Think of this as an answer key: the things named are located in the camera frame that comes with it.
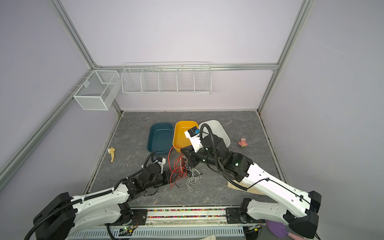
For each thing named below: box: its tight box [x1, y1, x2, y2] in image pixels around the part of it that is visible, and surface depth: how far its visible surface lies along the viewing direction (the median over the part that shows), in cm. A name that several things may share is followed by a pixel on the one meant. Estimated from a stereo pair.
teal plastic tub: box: [147, 122, 174, 156], surface depth 106 cm
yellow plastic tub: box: [172, 120, 199, 153], surface depth 107 cm
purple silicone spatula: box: [265, 219, 305, 240], surface depth 71 cm
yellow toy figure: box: [108, 147, 116, 163], surface depth 98 cm
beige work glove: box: [227, 180, 266, 195], surface depth 48 cm
